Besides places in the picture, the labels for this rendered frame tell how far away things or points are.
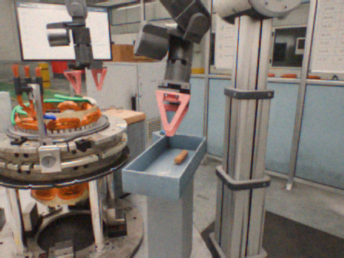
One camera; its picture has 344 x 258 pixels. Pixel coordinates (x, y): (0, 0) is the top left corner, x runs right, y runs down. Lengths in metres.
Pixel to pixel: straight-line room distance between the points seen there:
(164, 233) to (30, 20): 1.45
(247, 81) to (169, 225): 0.41
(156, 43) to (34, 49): 1.26
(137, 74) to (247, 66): 2.27
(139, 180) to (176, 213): 0.14
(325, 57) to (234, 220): 1.94
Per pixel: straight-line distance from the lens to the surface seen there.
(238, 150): 0.75
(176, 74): 0.55
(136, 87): 2.91
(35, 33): 1.76
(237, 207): 0.81
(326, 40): 2.56
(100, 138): 0.57
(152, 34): 0.56
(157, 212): 0.59
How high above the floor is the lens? 1.26
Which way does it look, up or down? 15 degrees down
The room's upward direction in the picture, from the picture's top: straight up
